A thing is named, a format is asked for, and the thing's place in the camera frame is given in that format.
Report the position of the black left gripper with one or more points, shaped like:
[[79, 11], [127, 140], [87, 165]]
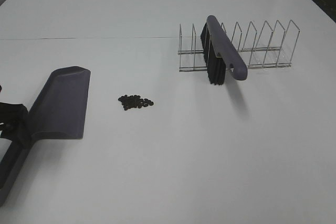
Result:
[[14, 124]]

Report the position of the pile of coffee beans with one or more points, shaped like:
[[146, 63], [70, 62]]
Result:
[[134, 102]]

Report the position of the purple hand brush black bristles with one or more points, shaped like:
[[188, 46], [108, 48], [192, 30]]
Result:
[[220, 54]]

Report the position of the dark purple plastic dustpan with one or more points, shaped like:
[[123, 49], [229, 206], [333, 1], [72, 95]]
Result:
[[58, 112]]

